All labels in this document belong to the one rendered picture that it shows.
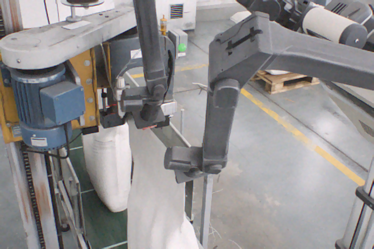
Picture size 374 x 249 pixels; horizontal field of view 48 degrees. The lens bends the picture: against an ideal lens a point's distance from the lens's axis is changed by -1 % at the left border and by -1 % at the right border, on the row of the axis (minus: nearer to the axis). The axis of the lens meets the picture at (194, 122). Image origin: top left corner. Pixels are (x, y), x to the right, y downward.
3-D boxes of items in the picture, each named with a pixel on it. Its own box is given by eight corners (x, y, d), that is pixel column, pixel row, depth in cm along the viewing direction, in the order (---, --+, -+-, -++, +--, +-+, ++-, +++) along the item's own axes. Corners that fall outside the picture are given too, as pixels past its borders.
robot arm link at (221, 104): (246, 86, 66) (243, 31, 71) (210, 86, 66) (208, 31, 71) (225, 177, 105) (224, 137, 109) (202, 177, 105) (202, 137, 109)
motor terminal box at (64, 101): (88, 121, 125) (85, 85, 119) (59, 134, 118) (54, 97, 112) (70, 112, 129) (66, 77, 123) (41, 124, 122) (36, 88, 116)
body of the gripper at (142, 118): (129, 111, 141) (133, 100, 135) (158, 105, 145) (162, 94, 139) (136, 128, 139) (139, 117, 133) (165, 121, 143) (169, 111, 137)
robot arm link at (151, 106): (165, 103, 131) (162, 88, 133) (143, 104, 128) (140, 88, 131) (161, 114, 136) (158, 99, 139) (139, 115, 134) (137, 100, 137)
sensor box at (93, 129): (99, 132, 156) (98, 126, 155) (83, 135, 154) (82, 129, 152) (96, 127, 159) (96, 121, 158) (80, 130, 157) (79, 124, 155)
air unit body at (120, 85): (131, 118, 152) (129, 78, 144) (118, 120, 150) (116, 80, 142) (127, 113, 155) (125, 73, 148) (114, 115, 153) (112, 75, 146)
